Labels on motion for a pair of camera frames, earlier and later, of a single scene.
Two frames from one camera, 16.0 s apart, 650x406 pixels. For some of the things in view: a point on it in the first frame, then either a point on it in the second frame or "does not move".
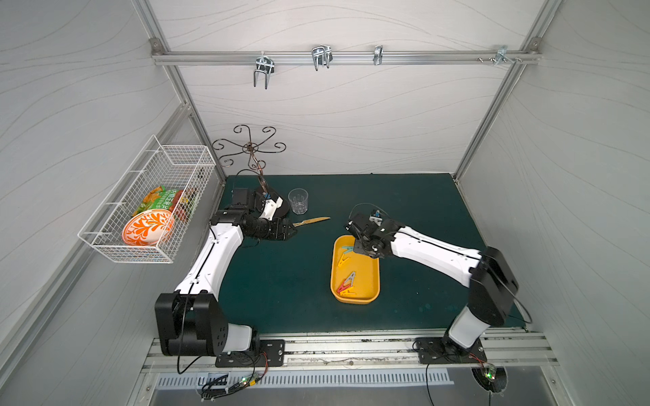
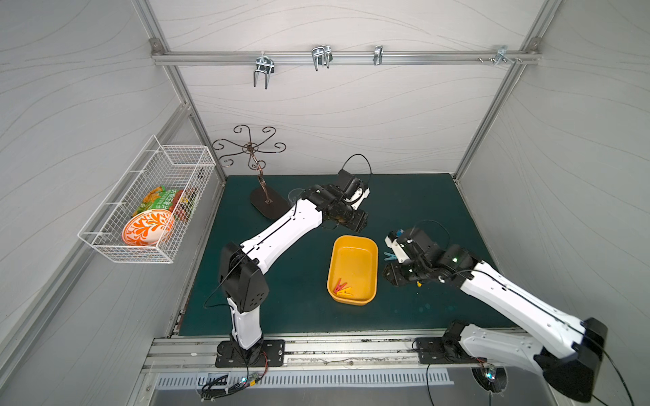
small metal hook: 378,52 does not move
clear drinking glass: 299,199 does not move
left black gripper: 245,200 → 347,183
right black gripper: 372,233 → 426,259
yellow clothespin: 347,292 does not move
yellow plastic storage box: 355,277 does not move
